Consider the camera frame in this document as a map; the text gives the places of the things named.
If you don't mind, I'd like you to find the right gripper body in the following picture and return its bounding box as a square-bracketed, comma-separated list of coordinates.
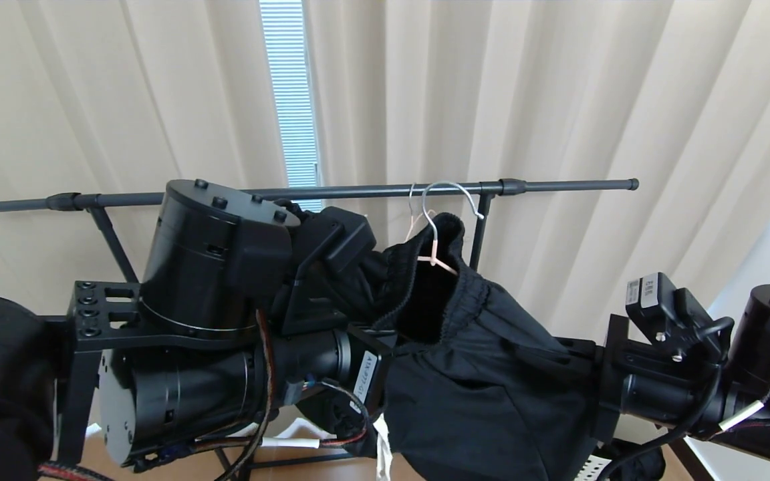
[588, 314, 728, 444]

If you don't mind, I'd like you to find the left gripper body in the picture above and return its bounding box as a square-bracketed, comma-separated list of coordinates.
[99, 327, 397, 468]

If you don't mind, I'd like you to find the pink clothes hanger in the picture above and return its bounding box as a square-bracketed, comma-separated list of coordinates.
[403, 183, 427, 245]
[416, 181, 487, 277]

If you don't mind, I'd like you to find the white laundry basket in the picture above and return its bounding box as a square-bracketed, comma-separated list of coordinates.
[572, 454, 612, 481]

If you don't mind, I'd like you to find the black clothes rack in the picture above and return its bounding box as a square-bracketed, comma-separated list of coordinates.
[0, 177, 640, 481]

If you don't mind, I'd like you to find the window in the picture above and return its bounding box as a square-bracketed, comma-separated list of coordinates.
[257, 0, 325, 213]

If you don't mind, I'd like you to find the beige curtain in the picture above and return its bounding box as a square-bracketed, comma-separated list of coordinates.
[303, 0, 770, 348]
[0, 0, 324, 442]

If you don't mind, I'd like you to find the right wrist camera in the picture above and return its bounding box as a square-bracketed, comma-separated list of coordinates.
[625, 271, 737, 365]

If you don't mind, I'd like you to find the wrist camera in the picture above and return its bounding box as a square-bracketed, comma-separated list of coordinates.
[625, 271, 737, 365]
[281, 205, 378, 335]

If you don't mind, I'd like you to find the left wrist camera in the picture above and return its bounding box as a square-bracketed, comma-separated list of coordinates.
[281, 205, 378, 335]

